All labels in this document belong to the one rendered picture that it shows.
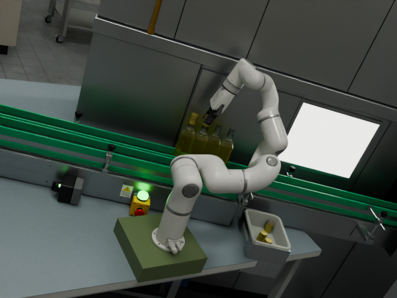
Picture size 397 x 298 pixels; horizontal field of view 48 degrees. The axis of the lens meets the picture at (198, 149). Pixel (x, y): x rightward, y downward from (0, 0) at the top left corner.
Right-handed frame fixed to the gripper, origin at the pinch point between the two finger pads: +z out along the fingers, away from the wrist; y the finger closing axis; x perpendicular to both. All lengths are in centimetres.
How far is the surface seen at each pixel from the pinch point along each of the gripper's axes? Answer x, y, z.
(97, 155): -32.9, 13.8, 31.9
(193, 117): -6.0, 1.2, 2.7
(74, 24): -77, -383, 116
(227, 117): 11.4, -12.4, -0.6
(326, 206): 72, 3, 7
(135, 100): -27.2, -15.0, 15.2
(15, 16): -125, -289, 111
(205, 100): -2.0, -12.2, -2.1
